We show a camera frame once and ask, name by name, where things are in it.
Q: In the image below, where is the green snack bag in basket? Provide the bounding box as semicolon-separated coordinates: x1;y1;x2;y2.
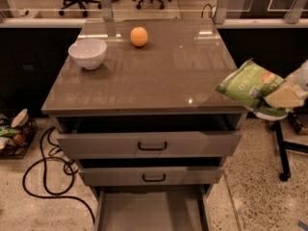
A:
0;125;21;138

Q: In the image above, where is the middle grey drawer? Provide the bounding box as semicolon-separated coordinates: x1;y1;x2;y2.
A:
80;158;222;187

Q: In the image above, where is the white ceramic bowl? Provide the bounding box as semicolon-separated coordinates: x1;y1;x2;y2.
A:
68;38;108;70

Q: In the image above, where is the top grey drawer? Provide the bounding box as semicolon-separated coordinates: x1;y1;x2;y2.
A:
56;114;244;160

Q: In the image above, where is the grey drawer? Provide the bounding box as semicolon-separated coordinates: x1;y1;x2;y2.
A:
80;158;222;187
56;114;244;160
93;186;213;231

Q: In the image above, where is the black floor cable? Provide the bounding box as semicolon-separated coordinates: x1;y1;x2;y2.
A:
21;126;96;224

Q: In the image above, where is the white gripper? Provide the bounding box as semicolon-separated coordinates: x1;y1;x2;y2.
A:
265;60;308;108

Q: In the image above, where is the orange fruit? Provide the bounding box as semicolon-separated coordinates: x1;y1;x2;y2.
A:
130;27;148;47

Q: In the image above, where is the white bowl in basket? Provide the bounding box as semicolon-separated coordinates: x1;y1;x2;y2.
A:
12;109;29;128

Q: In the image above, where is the green jalapeno chip bag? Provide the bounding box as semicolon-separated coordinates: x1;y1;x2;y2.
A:
216;60;289;121

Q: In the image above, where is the grey drawer cabinet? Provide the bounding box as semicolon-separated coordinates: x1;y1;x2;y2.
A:
40;18;258;231

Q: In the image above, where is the black wire basket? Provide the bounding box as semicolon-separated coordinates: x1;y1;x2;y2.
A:
0;119;38;160

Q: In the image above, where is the bottom grey drawer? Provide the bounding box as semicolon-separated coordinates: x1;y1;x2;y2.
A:
93;186;213;231

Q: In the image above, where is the black rolling stand base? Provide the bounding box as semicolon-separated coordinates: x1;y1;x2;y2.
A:
270;120;308;182

